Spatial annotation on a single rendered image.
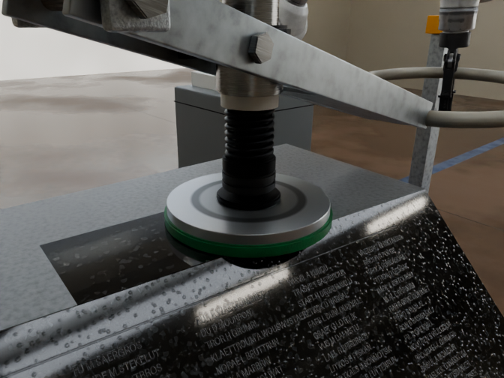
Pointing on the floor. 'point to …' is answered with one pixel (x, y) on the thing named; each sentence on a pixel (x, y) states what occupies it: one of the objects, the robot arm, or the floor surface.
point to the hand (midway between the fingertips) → (445, 108)
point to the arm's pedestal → (187, 114)
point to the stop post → (424, 145)
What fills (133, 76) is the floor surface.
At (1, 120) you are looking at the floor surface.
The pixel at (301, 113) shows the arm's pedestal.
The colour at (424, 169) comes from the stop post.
